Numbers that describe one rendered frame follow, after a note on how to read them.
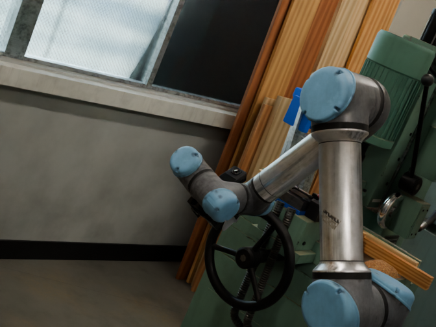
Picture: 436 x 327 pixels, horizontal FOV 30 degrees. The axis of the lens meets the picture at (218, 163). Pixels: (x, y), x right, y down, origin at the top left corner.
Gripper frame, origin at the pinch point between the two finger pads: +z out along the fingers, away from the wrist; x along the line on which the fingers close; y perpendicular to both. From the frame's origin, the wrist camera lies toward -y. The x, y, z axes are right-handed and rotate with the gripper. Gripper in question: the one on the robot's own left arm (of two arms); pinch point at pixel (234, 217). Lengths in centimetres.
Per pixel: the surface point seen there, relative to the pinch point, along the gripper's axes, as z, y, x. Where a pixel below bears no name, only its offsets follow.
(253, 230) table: 14.7, -2.7, -1.0
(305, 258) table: 18.4, -4.9, 15.4
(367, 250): 33.6, -20.0, 22.3
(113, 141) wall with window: 91, -17, -126
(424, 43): 13, -78, 6
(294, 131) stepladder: 86, -60, -53
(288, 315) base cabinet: 32.4, 9.0, 15.4
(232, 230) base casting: 26.4, -1.5, -12.9
